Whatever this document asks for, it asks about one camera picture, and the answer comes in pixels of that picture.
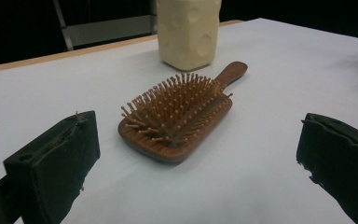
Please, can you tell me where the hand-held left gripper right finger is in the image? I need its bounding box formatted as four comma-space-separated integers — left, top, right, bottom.
296, 112, 358, 224

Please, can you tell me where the wooden paddle hairbrush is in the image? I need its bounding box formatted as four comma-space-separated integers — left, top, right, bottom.
117, 61, 249, 164

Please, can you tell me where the grey metal stand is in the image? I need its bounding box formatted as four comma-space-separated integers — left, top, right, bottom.
51, 0, 159, 51

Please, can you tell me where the cream square holder cup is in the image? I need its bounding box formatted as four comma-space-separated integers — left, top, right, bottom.
156, 0, 223, 72

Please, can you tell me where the pale grey table mat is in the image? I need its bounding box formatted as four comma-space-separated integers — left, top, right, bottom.
0, 17, 358, 224

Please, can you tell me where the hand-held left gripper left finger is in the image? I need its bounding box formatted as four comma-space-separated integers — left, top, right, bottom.
3, 110, 102, 224

